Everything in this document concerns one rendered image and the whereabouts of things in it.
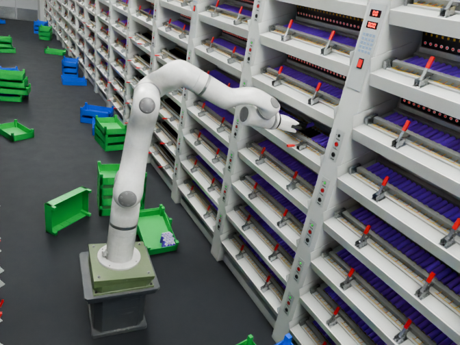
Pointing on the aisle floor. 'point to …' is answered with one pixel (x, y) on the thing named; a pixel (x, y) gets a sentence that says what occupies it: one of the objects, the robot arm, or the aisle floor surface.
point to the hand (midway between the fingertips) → (300, 125)
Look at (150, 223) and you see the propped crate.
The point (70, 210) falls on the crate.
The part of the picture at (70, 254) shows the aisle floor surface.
